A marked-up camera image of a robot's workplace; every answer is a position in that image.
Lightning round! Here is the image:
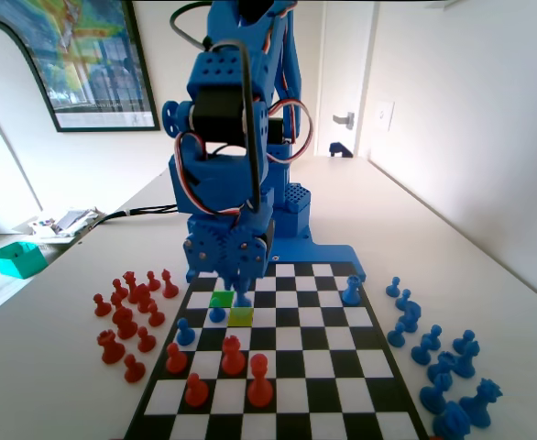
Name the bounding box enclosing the red chess rook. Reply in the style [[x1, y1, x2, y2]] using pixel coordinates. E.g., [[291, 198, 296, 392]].
[[221, 335, 247, 377], [96, 329, 126, 366]]

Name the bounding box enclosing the blue chess piece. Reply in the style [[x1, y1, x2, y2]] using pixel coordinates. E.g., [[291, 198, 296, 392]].
[[427, 351, 456, 384], [433, 401, 471, 440], [418, 373, 453, 413], [411, 324, 443, 367], [399, 301, 422, 332], [451, 348, 477, 378]]

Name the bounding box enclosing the blue chess queen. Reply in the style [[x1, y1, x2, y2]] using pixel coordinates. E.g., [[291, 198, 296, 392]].
[[459, 378, 503, 430]]

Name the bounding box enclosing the red pawn on board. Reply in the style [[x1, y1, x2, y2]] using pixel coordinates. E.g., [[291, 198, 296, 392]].
[[247, 353, 274, 408]]

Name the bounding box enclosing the black white chessboard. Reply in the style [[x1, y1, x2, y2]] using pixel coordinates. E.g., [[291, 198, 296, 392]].
[[124, 260, 430, 440]]

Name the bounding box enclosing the pile of papers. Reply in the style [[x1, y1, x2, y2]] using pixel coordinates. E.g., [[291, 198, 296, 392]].
[[27, 207, 108, 240]]

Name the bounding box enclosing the small blue printed part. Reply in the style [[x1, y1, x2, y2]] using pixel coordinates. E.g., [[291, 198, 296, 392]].
[[328, 141, 355, 159]]

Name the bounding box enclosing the teal open box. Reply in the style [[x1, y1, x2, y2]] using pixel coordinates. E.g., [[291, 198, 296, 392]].
[[0, 241, 49, 280]]

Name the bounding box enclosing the black framed poster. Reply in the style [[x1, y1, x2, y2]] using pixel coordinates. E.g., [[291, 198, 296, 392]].
[[0, 0, 161, 134]]

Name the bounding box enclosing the white door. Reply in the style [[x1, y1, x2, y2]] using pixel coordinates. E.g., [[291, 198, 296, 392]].
[[313, 0, 379, 160]]

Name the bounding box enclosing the blue base plate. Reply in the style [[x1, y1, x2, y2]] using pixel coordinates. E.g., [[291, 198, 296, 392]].
[[268, 237, 368, 281]]

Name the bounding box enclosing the black cable bundle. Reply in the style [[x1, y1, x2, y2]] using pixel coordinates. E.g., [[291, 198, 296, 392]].
[[72, 203, 181, 240]]

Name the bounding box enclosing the red white black servo wire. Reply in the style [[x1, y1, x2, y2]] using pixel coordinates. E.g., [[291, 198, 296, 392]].
[[173, 131, 245, 217], [267, 98, 315, 165]]

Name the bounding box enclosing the white wall switch plate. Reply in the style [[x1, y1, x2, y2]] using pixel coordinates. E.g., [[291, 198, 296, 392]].
[[375, 100, 396, 133]]

